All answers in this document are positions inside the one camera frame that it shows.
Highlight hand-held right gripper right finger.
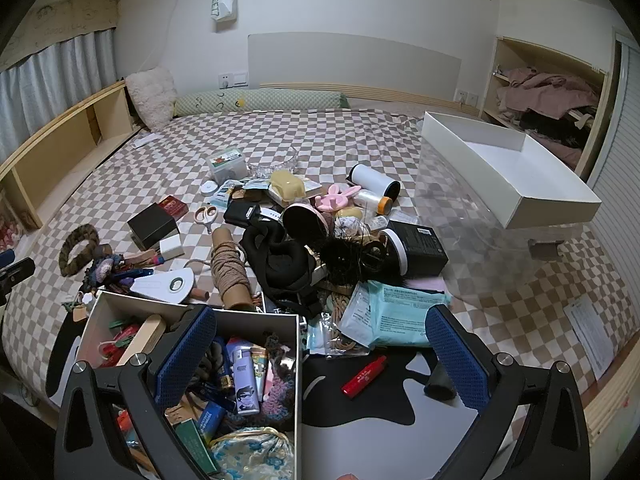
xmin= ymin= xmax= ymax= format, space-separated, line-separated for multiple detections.
xmin=425 ymin=304 xmax=593 ymax=480

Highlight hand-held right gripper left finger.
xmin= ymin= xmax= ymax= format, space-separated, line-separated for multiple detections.
xmin=54 ymin=304 xmax=236 ymax=480

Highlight red lighter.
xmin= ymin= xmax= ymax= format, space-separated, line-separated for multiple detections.
xmin=341 ymin=355 xmax=389 ymax=399

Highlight white cardboard box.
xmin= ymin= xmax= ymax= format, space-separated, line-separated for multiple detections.
xmin=75 ymin=289 xmax=307 ymax=480

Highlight flat wooden stick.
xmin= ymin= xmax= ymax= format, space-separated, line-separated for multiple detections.
xmin=115 ymin=313 xmax=167 ymax=367

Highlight blue cartoon lighter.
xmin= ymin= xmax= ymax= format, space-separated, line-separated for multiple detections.
xmin=226 ymin=337 xmax=262 ymax=417

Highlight teal wipes packet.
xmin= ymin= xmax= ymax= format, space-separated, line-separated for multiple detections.
xmin=344 ymin=280 xmax=452 ymax=349

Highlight crochet yarn piece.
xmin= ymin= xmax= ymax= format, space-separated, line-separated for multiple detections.
xmin=84 ymin=255 xmax=126 ymax=287

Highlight pink paper sheet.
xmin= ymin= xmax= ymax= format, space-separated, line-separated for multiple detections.
xmin=413 ymin=275 xmax=447 ymax=294

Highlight brown twine spool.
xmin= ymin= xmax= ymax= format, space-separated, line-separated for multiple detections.
xmin=209 ymin=226 xmax=257 ymax=312

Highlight white charger box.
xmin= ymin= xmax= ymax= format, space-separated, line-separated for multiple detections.
xmin=158 ymin=235 xmax=184 ymax=262

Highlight wooden bedside shelf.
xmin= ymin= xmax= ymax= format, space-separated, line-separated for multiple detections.
xmin=0 ymin=80 xmax=144 ymax=232

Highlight gold brocade pouch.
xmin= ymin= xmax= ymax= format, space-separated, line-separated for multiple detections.
xmin=209 ymin=426 xmax=297 ymax=480

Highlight black printed box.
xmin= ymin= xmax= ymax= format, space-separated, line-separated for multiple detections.
xmin=387 ymin=220 xmax=449 ymax=276

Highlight black square box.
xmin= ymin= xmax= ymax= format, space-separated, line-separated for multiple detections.
xmin=127 ymin=205 xmax=182 ymax=251

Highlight black cloth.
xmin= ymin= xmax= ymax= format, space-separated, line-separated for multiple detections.
xmin=239 ymin=220 xmax=323 ymax=313

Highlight white paper sheet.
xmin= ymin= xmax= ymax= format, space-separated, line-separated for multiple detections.
xmin=564 ymin=293 xmax=627 ymax=382

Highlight transparent storage bin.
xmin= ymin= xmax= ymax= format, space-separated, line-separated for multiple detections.
xmin=414 ymin=150 xmax=587 ymax=262

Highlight red small box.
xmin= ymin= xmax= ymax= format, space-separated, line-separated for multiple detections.
xmin=155 ymin=197 xmax=189 ymax=219

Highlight black wallet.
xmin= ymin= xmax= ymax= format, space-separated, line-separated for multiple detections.
xmin=223 ymin=202 xmax=262 ymax=229

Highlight black fur pompom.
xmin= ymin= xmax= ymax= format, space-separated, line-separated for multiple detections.
xmin=319 ymin=237 xmax=372 ymax=282

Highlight black round tin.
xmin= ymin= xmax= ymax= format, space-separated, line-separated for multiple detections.
xmin=279 ymin=202 xmax=332 ymax=247

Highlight white bottle with orange cap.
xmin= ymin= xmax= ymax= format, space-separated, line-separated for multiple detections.
xmin=354 ymin=187 xmax=394 ymax=216

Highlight clear plastic box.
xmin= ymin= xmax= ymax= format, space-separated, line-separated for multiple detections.
xmin=206 ymin=147 xmax=249 ymax=184

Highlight white box lid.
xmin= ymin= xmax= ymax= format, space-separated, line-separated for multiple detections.
xmin=419 ymin=110 xmax=602 ymax=231

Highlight white cylinder tumbler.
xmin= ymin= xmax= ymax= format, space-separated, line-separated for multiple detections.
xmin=349 ymin=162 xmax=402 ymax=202

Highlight grey curtain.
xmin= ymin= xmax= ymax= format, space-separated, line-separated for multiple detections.
xmin=0 ymin=0 xmax=119 ymax=102

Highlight pink bunny ornament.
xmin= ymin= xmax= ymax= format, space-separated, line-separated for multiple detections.
xmin=315 ymin=184 xmax=362 ymax=212

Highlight crinkled clear plastic tray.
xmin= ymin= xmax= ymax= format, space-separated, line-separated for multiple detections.
xmin=247 ymin=147 xmax=299 ymax=179

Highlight fluffy white pillow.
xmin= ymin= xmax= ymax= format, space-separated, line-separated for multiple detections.
xmin=124 ymin=67 xmax=177 ymax=132

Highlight checkered bed sheet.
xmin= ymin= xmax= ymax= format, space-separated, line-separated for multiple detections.
xmin=0 ymin=105 xmax=640 ymax=413

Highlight long green pillow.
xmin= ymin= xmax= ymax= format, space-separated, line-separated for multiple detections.
xmin=172 ymin=88 xmax=352 ymax=119

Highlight white sliding door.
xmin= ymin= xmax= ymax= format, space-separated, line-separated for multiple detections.
xmin=586 ymin=35 xmax=640 ymax=246

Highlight pile of clothes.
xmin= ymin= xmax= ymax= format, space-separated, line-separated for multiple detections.
xmin=494 ymin=66 xmax=602 ymax=167

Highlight wooden wardrobe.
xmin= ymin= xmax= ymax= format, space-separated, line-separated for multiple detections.
xmin=479 ymin=35 xmax=615 ymax=182

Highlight brown braided ring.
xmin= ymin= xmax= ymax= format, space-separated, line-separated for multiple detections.
xmin=58 ymin=223 xmax=100 ymax=277

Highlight white handled scissors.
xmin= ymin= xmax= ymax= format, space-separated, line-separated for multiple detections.
xmin=192 ymin=204 xmax=219 ymax=234

